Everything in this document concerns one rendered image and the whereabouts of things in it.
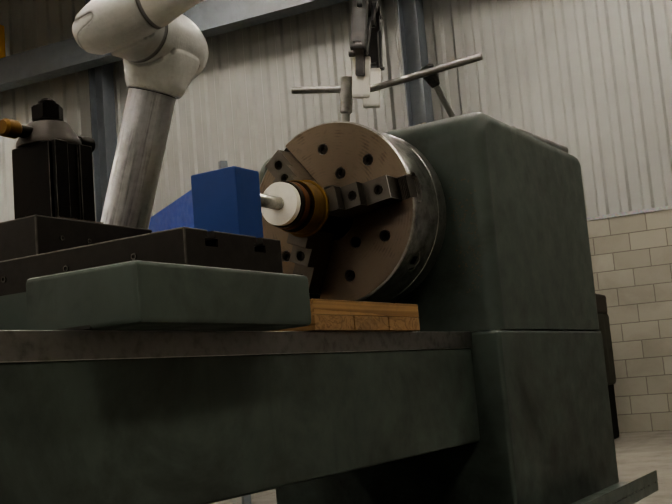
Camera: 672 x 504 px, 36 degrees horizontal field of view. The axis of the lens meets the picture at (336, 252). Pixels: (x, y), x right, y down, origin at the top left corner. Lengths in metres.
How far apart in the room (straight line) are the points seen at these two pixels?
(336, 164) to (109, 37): 0.57
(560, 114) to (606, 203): 1.20
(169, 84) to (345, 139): 0.55
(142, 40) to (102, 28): 0.08
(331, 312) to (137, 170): 0.91
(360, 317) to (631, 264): 10.53
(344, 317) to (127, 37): 0.90
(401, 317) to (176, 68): 0.88
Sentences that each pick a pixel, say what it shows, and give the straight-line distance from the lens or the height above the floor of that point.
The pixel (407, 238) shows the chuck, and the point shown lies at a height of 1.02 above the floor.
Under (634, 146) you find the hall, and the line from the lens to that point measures 12.09.
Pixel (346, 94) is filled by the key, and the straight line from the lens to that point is 1.78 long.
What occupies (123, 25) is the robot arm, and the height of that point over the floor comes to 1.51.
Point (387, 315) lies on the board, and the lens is 1.46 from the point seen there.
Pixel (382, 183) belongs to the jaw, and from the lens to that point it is 1.63.
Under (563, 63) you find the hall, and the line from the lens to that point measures 12.45.
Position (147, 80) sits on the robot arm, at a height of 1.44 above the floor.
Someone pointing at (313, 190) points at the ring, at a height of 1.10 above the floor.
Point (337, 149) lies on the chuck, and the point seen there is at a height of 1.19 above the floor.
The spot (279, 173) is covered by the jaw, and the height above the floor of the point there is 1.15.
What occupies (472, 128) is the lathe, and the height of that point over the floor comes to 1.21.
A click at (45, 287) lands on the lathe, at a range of 1.04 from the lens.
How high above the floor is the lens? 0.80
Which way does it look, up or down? 7 degrees up
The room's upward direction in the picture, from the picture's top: 5 degrees counter-clockwise
